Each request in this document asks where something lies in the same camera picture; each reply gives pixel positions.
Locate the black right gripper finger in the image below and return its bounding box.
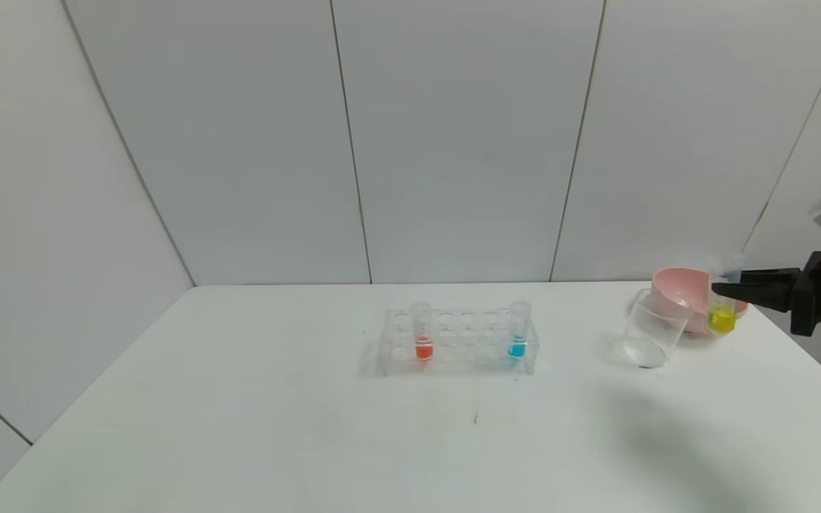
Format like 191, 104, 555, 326
711, 281, 797, 313
723, 267, 802, 286

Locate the yellow pigment test tube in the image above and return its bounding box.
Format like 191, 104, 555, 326
708, 255, 740, 336

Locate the blue pigment test tube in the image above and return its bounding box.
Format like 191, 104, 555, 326
507, 301, 531, 359

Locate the clear glass beaker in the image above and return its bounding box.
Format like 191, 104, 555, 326
621, 289, 691, 369

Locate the clear acrylic test tube rack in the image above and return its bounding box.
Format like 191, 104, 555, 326
379, 308, 539, 377

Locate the orange pigment test tube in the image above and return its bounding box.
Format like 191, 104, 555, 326
411, 301, 434, 362

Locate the pink bowl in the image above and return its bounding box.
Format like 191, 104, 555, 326
650, 268, 748, 336

